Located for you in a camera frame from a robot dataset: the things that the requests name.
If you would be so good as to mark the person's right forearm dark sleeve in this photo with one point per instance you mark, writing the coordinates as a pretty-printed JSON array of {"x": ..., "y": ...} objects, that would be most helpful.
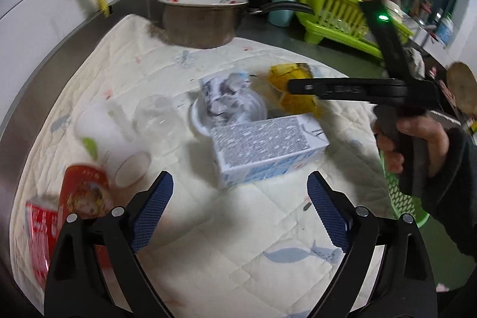
[{"x": 454, "y": 184}]

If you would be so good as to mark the round wooden block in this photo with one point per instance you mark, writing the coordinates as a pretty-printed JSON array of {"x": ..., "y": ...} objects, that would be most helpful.
[{"x": 462, "y": 87}]

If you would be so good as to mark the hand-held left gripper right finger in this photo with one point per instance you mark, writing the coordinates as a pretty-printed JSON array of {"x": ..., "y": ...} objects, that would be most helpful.
[{"x": 328, "y": 213}]

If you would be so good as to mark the clear plastic cup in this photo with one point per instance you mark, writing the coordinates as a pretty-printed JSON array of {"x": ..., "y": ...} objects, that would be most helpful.
[{"x": 158, "y": 118}]

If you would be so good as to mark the grey rag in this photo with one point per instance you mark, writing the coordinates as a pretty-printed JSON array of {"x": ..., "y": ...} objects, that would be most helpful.
[{"x": 415, "y": 63}]

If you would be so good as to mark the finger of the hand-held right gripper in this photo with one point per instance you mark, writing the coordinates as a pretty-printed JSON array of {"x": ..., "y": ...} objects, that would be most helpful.
[{"x": 328, "y": 89}]

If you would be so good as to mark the crumpled grey printed wrapper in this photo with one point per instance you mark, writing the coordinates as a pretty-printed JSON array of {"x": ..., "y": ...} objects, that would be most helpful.
[{"x": 231, "y": 94}]

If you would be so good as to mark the white bowl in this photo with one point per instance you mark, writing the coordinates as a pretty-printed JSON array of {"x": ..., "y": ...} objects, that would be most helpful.
[{"x": 197, "y": 120}]

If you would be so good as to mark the brown pot with floral interior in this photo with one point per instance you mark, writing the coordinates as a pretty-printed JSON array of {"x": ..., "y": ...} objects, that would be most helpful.
[{"x": 197, "y": 23}]

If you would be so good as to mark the white paper cup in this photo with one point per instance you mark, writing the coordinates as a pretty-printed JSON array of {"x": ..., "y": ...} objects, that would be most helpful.
[{"x": 104, "y": 135}]

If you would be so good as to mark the white quilted mat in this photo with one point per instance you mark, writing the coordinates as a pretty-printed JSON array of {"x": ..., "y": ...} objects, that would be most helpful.
[{"x": 208, "y": 228}]

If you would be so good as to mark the teal soap bottle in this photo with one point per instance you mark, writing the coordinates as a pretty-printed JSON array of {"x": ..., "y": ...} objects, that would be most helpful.
[{"x": 279, "y": 12}]

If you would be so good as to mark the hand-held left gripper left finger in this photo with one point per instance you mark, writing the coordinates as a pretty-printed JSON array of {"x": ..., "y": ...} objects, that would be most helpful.
[{"x": 152, "y": 210}]

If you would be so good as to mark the person's right hand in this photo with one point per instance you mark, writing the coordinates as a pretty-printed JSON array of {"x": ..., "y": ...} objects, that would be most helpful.
[{"x": 425, "y": 131}]

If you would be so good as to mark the red and white packet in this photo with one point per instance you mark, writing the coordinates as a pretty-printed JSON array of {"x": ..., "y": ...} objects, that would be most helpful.
[{"x": 39, "y": 228}]

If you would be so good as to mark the green dish rack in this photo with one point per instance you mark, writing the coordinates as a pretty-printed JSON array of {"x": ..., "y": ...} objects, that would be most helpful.
[{"x": 335, "y": 16}]

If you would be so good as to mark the yellow snack packet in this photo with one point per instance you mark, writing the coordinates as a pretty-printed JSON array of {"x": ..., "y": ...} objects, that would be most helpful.
[{"x": 289, "y": 74}]

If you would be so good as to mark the blue and white carton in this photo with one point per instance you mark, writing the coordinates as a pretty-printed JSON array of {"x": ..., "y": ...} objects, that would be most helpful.
[{"x": 261, "y": 150}]

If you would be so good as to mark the green plastic basket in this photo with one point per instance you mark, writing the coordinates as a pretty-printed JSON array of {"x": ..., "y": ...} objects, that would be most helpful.
[{"x": 406, "y": 206}]

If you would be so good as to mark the white bottle with blue label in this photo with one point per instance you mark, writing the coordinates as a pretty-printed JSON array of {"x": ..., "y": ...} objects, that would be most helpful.
[{"x": 445, "y": 29}]

